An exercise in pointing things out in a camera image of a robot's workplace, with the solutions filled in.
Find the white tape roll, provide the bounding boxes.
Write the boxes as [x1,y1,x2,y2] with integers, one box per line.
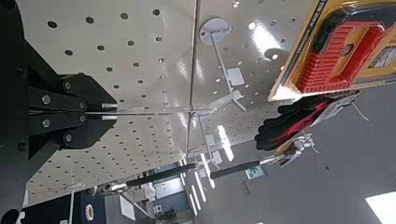
[84,203,95,222]

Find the red tool in yellow package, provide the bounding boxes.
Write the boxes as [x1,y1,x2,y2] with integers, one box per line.
[268,0,396,103]

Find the white pegboard hook with tag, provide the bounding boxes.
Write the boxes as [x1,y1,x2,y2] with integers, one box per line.
[188,105,223,171]
[198,17,248,112]

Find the black handle adjustable wrench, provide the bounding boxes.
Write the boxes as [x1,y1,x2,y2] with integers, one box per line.
[94,162,198,195]

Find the blue scissors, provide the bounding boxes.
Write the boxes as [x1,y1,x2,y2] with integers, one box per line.
[85,102,219,117]

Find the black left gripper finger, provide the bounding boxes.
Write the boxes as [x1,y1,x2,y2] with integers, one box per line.
[27,113,118,161]
[27,73,118,113]

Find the black red work gloves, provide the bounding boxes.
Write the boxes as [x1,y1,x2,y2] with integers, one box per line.
[254,90,362,152]

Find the green white exit sign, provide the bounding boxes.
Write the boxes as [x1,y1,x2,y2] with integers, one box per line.
[245,165,264,180]

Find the cream perforated pegboard panel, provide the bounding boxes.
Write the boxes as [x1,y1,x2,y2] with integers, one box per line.
[15,0,199,206]
[186,0,321,162]

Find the black grip hanging tool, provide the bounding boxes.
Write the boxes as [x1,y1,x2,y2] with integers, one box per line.
[209,133,320,181]

